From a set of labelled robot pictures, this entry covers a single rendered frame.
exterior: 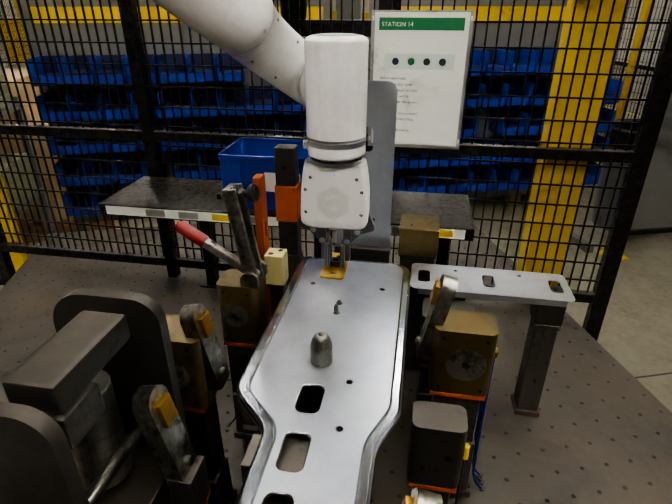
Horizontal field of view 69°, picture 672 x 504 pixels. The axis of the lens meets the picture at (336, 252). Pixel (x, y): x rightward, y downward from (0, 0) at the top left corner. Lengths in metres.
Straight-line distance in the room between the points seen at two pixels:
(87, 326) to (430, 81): 0.94
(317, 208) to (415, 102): 0.59
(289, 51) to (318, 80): 0.10
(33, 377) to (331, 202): 0.43
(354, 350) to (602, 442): 0.59
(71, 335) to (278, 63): 0.45
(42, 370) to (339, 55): 0.47
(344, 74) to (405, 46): 0.58
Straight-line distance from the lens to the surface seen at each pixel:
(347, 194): 0.70
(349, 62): 0.65
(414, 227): 1.01
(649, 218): 3.69
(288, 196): 1.07
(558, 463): 1.08
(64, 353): 0.51
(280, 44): 0.73
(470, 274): 0.98
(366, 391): 0.68
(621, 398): 1.27
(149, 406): 0.56
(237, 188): 0.79
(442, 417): 0.68
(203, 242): 0.82
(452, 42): 1.23
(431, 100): 1.24
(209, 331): 0.69
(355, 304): 0.85
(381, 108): 0.96
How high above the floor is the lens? 1.47
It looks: 27 degrees down
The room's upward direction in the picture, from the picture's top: straight up
